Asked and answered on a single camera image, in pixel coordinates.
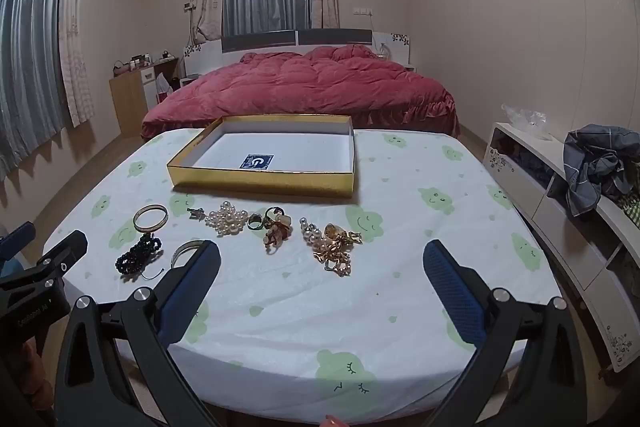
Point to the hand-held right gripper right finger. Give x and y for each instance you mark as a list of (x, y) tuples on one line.
[(452, 302)]

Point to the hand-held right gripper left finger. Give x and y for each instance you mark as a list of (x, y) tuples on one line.
[(192, 287)]

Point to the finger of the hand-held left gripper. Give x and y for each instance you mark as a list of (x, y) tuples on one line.
[(17, 238), (62, 257)]

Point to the silver bangle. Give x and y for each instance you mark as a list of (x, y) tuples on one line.
[(176, 254)]

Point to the small dark hair clip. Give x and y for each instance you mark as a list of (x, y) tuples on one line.
[(196, 213)]

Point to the pearl cluster brooch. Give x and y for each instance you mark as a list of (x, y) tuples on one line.
[(227, 219)]

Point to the gold bangle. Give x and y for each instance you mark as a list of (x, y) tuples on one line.
[(136, 219)]

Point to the gold cardboard box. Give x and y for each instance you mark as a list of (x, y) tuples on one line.
[(260, 183)]

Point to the pearl drop earrings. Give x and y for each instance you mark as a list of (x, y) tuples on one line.
[(310, 229)]

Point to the white low cabinet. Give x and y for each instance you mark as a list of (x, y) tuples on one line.
[(565, 227)]

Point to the amber gold pendant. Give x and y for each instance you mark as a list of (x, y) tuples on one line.
[(334, 232)]

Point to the wooden desk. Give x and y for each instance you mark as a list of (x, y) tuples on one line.
[(127, 102)]

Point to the grey plaid cloth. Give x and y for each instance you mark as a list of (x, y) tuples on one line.
[(590, 167)]

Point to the small handbag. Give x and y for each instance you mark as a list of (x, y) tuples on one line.
[(119, 68)]

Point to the clear plastic bag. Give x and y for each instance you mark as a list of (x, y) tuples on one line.
[(527, 119)]

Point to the white plastic bag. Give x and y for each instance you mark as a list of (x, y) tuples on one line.
[(161, 84)]

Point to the red duvet bed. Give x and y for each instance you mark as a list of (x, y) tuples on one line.
[(300, 82)]

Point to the wall socket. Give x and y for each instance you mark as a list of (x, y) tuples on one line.
[(363, 12)]

